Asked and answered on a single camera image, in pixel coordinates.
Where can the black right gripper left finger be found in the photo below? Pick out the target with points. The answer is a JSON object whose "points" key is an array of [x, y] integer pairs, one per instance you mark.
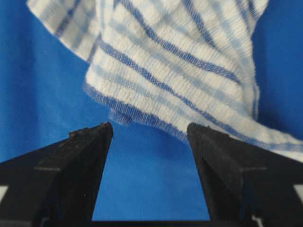
{"points": [[57, 185]]}

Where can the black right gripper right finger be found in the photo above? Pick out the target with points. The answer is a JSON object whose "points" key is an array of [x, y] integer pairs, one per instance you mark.
{"points": [[244, 185]]}

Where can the white blue-striped towel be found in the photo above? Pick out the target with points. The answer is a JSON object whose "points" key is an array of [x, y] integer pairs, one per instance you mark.
{"points": [[169, 63]]}

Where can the blue table cloth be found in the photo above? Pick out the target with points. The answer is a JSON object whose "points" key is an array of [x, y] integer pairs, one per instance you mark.
{"points": [[149, 174]]}

